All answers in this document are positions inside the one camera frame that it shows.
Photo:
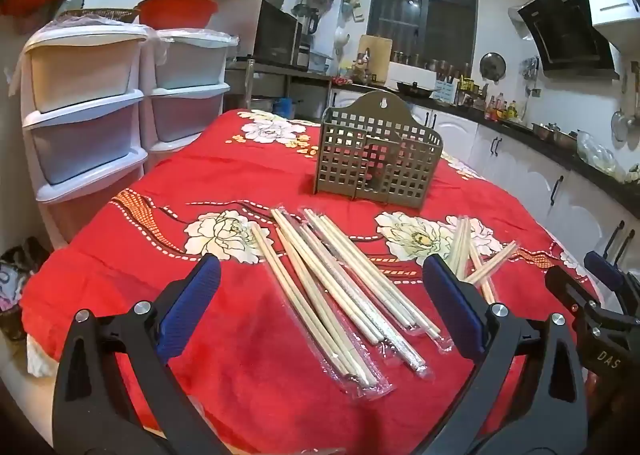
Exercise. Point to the white kitchen cabinets with counter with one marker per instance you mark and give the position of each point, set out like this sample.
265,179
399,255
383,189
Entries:
525,165

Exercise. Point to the black range hood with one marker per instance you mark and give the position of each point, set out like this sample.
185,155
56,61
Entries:
565,30

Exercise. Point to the hanging steel pot lid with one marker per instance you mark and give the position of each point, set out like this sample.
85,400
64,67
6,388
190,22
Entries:
493,67

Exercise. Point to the woven basket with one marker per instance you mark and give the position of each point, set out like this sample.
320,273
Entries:
100,15

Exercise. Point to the black blender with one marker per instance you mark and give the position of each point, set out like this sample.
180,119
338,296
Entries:
311,22

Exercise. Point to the microwave oven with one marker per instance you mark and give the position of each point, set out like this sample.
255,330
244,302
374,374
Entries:
275,35

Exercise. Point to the metal shelf rack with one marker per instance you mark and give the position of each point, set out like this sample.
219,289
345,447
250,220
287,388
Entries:
280,85

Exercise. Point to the row of spice jars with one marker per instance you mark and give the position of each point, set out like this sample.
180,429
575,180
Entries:
435,66

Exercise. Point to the bunch of chopsticks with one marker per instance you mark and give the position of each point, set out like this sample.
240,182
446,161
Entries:
320,280

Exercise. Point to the steel pots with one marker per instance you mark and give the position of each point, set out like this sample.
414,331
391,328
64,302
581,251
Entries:
552,135

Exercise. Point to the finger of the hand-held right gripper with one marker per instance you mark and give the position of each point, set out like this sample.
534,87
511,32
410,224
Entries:
570,292
605,270

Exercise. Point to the clear plastic bag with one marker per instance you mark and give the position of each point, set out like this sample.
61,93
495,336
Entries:
597,152

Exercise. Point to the black wok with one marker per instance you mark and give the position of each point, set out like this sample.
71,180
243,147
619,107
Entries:
412,89

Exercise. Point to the white box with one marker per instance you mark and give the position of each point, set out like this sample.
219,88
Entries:
410,71

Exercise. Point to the dark window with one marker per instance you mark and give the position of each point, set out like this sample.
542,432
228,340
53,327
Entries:
425,10

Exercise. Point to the row of condiment bottles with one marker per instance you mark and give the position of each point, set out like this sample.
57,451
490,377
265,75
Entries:
502,110

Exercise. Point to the hanging steel strainer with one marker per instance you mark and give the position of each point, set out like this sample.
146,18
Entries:
620,125

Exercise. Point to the hanging steel ladle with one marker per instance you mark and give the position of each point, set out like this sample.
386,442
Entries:
634,110

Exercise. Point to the grey lattice utensil holder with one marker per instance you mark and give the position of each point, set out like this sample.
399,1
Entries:
350,155

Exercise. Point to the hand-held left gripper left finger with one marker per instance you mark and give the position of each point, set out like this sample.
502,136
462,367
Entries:
192,295

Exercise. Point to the red floral blanket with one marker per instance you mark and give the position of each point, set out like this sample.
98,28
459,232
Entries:
150,260

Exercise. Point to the red plastic basin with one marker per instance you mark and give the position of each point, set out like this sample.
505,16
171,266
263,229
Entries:
177,12

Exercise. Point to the white plastic drawer unit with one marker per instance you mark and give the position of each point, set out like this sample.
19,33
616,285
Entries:
192,65
80,85

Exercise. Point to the white teapot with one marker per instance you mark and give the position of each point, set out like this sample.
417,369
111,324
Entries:
341,37

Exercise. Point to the wooden cutting board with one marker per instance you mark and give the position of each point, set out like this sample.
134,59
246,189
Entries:
375,57

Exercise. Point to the blue knife holder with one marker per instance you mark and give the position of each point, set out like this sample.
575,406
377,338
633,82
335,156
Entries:
446,91

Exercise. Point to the pile of shoes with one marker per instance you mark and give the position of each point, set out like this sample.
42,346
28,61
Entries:
20,285

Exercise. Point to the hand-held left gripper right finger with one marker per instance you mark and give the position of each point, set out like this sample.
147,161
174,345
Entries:
452,305

